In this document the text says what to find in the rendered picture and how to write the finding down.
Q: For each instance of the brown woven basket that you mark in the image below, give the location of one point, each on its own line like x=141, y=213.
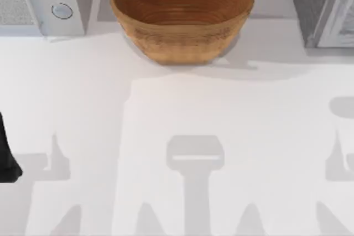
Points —
x=181, y=4

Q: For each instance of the pale microwave oven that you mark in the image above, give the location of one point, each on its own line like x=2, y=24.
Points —
x=77, y=4

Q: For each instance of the small microwave knob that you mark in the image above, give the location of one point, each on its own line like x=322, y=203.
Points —
x=62, y=10

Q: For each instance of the grey cabinet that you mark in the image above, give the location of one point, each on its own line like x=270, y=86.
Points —
x=312, y=6

